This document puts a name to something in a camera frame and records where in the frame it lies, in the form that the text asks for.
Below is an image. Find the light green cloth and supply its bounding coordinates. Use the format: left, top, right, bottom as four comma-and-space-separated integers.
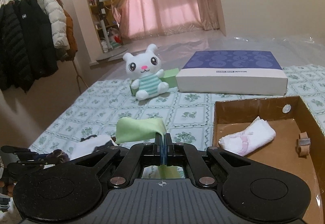
115, 117, 182, 179

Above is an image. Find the white cloth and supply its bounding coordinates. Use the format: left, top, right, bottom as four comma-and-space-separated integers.
70, 134, 117, 160

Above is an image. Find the white pink towel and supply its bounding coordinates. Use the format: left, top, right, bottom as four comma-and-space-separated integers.
218, 117, 276, 156

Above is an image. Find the floral green white tablecloth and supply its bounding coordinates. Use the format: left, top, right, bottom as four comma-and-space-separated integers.
29, 64, 325, 155

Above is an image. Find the green rectangular box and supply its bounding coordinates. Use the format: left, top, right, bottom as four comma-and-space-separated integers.
129, 67, 180, 97

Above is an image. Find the white bunny plush toy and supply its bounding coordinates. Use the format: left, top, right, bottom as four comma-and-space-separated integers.
122, 43, 169, 101

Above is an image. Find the blue and white flat box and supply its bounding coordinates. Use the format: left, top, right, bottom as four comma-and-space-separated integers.
176, 50, 288, 96

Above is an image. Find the black puffer jacket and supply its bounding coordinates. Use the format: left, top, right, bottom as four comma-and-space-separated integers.
1, 0, 58, 92

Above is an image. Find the brown cardboard tray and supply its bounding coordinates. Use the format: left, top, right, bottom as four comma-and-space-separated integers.
213, 96, 324, 223

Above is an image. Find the orange brown jacket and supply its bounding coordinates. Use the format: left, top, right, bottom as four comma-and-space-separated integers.
60, 9, 78, 62

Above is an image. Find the white puffer jacket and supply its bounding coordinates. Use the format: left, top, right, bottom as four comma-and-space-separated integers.
37, 0, 70, 51

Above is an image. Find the wooden bookshelf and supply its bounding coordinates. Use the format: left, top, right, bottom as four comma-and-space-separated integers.
88, 0, 125, 61

